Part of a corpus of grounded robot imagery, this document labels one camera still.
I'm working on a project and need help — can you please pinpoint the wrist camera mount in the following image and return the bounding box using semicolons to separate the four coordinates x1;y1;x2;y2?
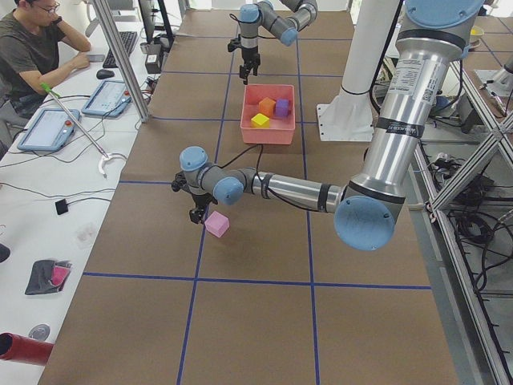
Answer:
227;38;241;53
171;171;191;193

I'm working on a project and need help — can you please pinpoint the near blue teach pendant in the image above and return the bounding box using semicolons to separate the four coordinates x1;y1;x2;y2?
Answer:
17;108;75;152

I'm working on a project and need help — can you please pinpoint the reacher grabber tool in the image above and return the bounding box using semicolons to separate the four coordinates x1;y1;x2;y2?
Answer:
40;83;127;178

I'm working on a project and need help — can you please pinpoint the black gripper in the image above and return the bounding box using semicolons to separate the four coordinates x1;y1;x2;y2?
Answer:
239;46;260;84
189;193;214;224

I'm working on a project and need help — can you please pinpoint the blue teach pendant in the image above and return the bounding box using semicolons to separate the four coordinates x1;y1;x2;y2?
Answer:
17;108;75;152
81;79;131;118

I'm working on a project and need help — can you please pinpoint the orange foam block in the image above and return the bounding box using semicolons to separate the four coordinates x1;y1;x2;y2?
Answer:
258;97;276;118

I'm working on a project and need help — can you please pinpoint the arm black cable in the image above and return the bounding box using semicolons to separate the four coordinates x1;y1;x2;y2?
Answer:
219;143;321;212

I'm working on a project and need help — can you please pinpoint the small black square device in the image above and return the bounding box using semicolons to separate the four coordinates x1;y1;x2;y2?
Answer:
55;199;69;216

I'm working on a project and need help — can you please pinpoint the yellow bowl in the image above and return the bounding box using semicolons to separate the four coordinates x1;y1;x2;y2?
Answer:
470;26;484;42

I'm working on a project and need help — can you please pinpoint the pink foam block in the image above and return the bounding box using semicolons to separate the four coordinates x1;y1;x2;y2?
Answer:
204;211;230;237

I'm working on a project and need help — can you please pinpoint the aluminium frame post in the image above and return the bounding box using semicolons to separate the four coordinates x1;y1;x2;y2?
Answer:
91;0;149;123

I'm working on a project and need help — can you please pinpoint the red cylinder bottle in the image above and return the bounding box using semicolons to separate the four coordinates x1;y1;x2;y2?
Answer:
1;333;54;366

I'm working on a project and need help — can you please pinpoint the round metal lid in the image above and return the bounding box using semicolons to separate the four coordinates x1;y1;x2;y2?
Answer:
28;323;50;342

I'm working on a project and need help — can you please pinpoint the yellow foam block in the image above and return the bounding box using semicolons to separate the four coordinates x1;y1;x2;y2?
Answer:
250;113;270;128

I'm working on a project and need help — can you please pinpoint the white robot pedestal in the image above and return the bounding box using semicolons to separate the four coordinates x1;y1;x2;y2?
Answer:
317;0;402;142

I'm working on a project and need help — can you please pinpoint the seated person in grey shirt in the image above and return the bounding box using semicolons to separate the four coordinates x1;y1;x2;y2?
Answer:
0;0;94;157

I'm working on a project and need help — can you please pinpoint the black computer monitor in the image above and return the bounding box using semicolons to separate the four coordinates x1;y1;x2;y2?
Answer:
138;0;175;53

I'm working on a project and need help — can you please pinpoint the pink plastic bin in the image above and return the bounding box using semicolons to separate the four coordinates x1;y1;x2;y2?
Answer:
240;84;295;145

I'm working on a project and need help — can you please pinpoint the black computer mouse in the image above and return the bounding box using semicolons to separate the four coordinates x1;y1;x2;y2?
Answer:
96;69;115;80

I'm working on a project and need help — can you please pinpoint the purple foam block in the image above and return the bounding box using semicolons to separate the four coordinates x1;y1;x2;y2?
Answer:
273;99;290;119

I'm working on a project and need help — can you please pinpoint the far blue teach pendant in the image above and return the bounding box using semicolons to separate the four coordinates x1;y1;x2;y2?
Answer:
81;79;131;118

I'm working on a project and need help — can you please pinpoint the black keyboard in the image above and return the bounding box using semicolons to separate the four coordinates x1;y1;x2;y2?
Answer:
102;30;139;69

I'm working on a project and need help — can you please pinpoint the grey and pink cloth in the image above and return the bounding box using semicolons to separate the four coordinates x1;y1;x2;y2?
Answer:
25;260;72;295

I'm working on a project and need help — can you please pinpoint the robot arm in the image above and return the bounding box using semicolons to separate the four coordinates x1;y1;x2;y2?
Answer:
172;1;482;251
228;0;317;85

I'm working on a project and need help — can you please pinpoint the black power box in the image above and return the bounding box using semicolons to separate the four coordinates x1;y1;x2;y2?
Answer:
145;43;164;75

